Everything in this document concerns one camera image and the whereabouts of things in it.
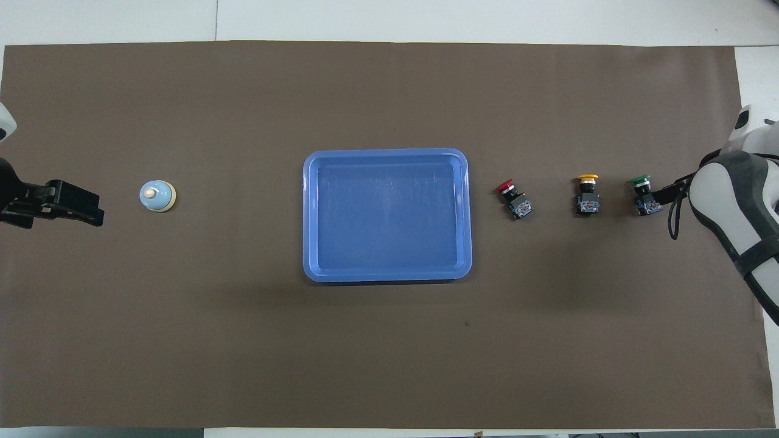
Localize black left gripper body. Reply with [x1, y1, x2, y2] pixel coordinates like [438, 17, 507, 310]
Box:
[0, 157, 101, 212]

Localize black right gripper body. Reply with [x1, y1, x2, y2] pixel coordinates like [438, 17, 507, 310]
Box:
[671, 173, 695, 202]

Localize green push button switch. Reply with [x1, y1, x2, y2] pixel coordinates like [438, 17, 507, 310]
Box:
[629, 175, 663, 217]

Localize yellow push button switch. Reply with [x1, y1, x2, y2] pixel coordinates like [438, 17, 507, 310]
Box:
[576, 174, 601, 216]

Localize red push button switch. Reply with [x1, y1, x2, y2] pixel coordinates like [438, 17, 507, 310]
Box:
[496, 179, 536, 220]

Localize light blue desk bell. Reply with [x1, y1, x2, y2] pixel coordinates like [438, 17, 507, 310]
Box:
[139, 180, 177, 214]

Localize blue plastic tray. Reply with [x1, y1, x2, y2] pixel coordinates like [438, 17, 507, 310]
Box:
[302, 148, 473, 283]

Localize brown table mat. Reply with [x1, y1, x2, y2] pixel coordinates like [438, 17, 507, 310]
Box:
[0, 40, 775, 430]

